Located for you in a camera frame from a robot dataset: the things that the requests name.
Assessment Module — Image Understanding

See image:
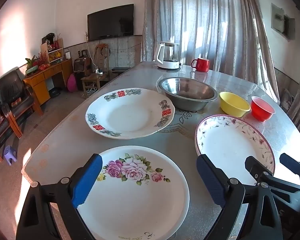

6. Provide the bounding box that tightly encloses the red mug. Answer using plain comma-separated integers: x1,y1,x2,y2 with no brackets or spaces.
191,58,210,72

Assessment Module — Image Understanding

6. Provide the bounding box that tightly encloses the red plastic bowl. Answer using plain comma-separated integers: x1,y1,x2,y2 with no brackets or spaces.
251,96,276,122

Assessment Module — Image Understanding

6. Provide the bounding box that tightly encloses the purple plastic stool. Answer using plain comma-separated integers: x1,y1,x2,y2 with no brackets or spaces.
4,145,17,165

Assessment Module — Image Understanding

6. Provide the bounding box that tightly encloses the pink bag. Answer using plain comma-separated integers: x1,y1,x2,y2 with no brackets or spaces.
67,74,77,92

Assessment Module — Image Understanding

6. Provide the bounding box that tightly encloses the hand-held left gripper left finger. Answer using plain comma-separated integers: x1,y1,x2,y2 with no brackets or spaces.
16,154,103,240

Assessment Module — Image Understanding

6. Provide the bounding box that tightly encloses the green potted plant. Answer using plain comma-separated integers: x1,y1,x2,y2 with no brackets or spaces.
25,55,39,76

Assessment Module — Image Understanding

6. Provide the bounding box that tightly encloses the stainless steel bowl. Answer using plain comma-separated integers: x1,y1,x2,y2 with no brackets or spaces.
158,77,218,111

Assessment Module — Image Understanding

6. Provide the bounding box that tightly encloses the white plate with red characters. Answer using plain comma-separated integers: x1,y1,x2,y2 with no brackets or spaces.
85,88,175,140

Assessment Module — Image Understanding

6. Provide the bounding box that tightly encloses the small wooden shelf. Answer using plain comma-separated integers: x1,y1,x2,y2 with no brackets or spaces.
41,38,65,64

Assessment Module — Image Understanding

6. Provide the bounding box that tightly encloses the white plate with pink roses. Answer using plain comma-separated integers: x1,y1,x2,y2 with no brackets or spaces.
76,145,190,240

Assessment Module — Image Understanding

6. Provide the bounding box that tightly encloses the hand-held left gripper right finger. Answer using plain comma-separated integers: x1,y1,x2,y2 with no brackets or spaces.
196,154,283,240

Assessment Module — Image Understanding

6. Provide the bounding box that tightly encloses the yellow plastic bowl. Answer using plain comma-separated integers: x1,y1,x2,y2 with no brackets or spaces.
219,91,251,117

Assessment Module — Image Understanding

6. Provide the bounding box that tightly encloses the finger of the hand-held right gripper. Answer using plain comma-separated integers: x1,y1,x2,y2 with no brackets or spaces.
245,156,277,187
280,152,300,188

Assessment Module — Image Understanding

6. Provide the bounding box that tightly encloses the orange wooden desk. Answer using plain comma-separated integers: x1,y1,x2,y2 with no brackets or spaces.
23,58,73,105

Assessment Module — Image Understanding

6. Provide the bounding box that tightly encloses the white glass electric kettle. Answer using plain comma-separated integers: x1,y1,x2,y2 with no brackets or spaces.
154,41,182,70

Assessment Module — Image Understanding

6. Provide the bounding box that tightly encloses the grey wall electrical box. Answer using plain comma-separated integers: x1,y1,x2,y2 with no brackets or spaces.
270,3,296,40

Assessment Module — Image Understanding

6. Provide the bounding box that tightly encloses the black flat television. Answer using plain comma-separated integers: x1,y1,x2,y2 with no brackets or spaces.
87,4,135,42

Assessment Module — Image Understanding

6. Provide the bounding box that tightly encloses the oval plate with maroon rim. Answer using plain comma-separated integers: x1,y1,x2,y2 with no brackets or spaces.
195,114,275,187

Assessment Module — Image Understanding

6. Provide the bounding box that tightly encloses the grey crumpled bag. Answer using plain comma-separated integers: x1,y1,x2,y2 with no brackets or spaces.
281,89,294,111

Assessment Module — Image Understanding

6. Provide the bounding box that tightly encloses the wooden round-back chair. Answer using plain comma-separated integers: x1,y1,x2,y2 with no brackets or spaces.
80,44,110,95

